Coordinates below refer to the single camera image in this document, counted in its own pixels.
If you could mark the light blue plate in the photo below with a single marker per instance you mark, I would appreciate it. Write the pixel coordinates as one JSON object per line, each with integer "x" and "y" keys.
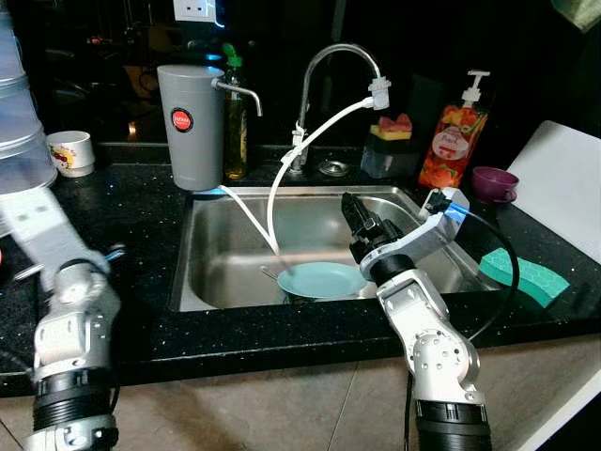
{"x": 319, "y": 280}

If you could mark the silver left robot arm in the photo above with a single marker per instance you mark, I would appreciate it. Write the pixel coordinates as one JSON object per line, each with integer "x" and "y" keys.
{"x": 75, "y": 338}

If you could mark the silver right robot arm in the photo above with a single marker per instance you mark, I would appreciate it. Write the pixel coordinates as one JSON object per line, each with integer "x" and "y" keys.
{"x": 432, "y": 348}

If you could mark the chrome countertop hole cover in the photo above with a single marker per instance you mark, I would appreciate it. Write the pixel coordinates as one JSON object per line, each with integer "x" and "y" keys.
{"x": 333, "y": 169}

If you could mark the dark sponge holder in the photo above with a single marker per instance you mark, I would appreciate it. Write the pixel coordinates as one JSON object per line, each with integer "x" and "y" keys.
{"x": 390, "y": 160}

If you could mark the red yellow sponge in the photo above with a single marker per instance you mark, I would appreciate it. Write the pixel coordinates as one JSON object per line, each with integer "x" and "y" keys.
{"x": 394, "y": 129}

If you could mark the white filter outlet tube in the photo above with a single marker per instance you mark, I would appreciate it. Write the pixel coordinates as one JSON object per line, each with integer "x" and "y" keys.
{"x": 246, "y": 214}

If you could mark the orange dish soap pump bottle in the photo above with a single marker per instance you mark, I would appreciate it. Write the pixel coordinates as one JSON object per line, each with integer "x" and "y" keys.
{"x": 453, "y": 146}

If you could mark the white faucet adapter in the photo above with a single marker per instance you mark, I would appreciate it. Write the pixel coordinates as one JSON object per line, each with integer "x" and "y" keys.
{"x": 379, "y": 94}

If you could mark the stainless steel sink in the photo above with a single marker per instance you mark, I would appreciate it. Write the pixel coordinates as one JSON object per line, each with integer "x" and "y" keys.
{"x": 235, "y": 244}

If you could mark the purple cup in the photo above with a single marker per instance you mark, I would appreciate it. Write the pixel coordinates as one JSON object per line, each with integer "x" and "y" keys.
{"x": 495, "y": 185}

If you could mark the oil bottle with green cap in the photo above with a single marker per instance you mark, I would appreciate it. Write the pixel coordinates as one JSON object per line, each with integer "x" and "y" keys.
{"x": 237, "y": 136}

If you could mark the chrome gooseneck faucet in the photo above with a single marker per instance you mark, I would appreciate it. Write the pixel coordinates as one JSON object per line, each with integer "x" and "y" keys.
{"x": 310, "y": 70}

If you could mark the green sponge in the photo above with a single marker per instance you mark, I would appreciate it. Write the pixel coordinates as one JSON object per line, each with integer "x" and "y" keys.
{"x": 540, "y": 280}

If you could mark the grey water filter canister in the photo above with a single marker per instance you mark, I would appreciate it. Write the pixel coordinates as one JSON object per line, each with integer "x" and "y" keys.
{"x": 191, "y": 132}

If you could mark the white cutting board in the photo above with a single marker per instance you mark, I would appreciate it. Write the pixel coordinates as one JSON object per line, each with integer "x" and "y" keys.
{"x": 563, "y": 188}

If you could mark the white printed cup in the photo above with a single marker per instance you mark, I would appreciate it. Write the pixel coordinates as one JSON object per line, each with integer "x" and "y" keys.
{"x": 70, "y": 155}

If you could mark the olive green hanging cloth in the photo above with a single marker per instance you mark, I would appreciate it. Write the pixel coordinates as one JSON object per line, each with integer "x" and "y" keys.
{"x": 580, "y": 11}

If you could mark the translucent plastic container stack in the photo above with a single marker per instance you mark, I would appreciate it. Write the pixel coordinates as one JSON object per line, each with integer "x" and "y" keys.
{"x": 21, "y": 122}

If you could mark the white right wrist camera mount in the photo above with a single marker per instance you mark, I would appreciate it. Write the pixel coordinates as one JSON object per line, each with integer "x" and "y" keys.
{"x": 423, "y": 235}

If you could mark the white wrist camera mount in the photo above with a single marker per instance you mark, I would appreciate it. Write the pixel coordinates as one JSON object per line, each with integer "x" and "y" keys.
{"x": 423, "y": 235}
{"x": 42, "y": 225}

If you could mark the white wall socket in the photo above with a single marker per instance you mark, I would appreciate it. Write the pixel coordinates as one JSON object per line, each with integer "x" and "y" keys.
{"x": 194, "y": 9}

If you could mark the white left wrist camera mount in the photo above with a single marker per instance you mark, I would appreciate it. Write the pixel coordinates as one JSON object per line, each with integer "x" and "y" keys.
{"x": 42, "y": 225}

